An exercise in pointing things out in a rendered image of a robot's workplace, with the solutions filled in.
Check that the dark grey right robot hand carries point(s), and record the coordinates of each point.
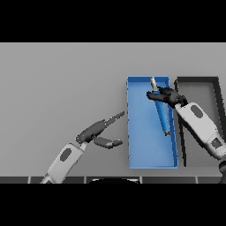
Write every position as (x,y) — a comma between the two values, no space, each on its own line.
(167,95)

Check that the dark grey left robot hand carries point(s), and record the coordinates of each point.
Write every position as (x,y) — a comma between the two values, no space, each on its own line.
(93,131)

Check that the blue pipe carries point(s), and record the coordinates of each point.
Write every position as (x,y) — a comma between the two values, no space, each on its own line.
(161,113)

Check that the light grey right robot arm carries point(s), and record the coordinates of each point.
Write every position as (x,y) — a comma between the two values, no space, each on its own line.
(203,129)

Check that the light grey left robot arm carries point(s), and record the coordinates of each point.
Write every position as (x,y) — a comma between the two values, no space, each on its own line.
(63,160)

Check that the dark grey bin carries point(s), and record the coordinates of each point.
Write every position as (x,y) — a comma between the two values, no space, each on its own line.
(203,88)

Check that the blue bin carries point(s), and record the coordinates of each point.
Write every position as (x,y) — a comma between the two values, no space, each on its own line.
(147,141)

